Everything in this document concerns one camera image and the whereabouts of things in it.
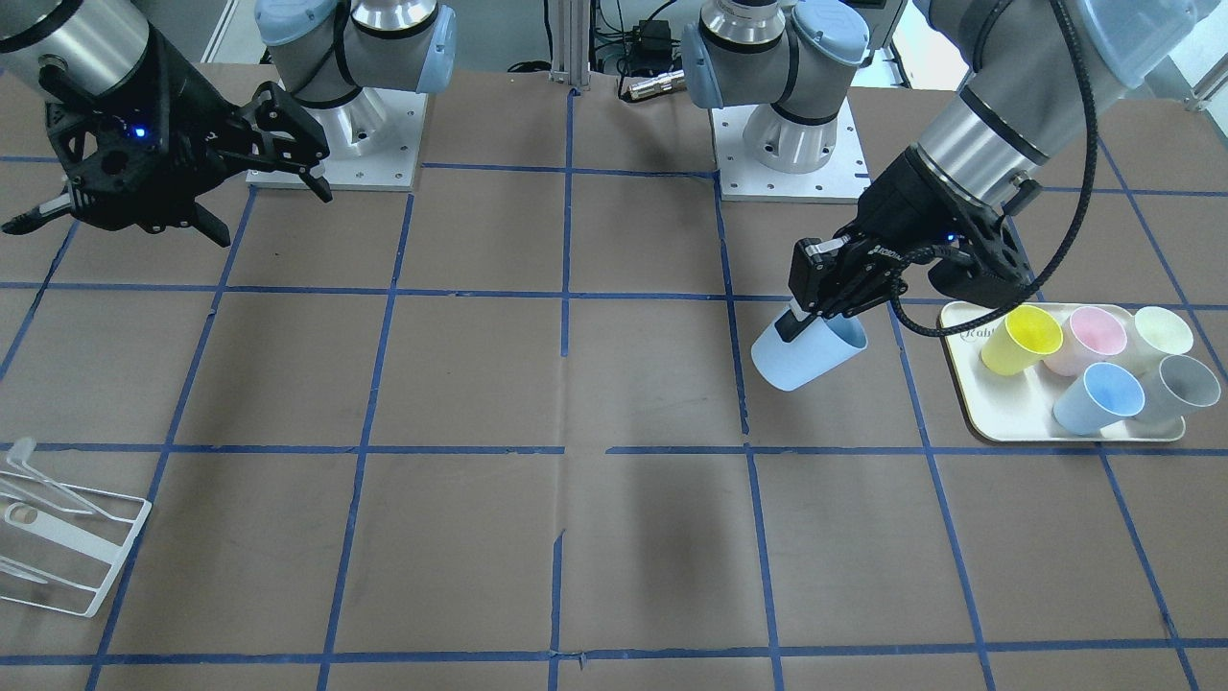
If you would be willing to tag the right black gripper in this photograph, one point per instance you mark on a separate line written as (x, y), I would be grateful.
(188, 107)

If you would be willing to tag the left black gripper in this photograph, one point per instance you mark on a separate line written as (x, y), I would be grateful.
(900, 203)

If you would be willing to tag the light blue plastic cup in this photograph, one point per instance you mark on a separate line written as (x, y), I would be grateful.
(819, 348)

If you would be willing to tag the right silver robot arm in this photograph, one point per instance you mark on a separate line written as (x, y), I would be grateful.
(86, 38)

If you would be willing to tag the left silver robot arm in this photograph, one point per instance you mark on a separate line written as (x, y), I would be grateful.
(1042, 72)

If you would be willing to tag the yellow plastic cup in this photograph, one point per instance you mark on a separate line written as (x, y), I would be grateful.
(1024, 337)

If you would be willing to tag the pink plastic cup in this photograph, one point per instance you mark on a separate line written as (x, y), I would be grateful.
(1090, 335)

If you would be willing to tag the cream plastic cup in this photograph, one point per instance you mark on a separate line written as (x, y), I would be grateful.
(1156, 332)

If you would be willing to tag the grey plastic cup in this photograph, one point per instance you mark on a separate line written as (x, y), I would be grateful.
(1178, 385)

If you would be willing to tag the cream rectangular tray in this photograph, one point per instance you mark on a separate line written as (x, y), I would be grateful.
(1019, 408)

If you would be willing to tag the silver metal connector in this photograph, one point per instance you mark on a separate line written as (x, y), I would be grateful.
(656, 86)

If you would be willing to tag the black power adapter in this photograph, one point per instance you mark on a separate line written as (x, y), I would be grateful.
(651, 39)

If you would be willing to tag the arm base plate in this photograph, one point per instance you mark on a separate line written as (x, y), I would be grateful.
(373, 141)
(762, 157)

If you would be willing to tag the aluminium frame post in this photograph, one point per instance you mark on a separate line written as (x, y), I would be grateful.
(570, 24)

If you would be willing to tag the white wire rack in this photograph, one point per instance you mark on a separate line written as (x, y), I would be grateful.
(63, 546)

